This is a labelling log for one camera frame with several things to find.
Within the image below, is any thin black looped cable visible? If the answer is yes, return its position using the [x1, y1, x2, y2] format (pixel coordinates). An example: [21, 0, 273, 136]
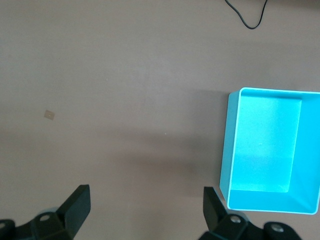
[224, 0, 269, 30]

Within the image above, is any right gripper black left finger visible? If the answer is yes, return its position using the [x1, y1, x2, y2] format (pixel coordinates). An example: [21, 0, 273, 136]
[0, 184, 91, 240]

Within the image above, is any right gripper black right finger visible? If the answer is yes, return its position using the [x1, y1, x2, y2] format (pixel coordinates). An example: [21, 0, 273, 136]
[199, 186, 305, 240]

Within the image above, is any cyan plastic storage box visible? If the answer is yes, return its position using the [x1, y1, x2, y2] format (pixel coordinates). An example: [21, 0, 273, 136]
[219, 86, 320, 216]

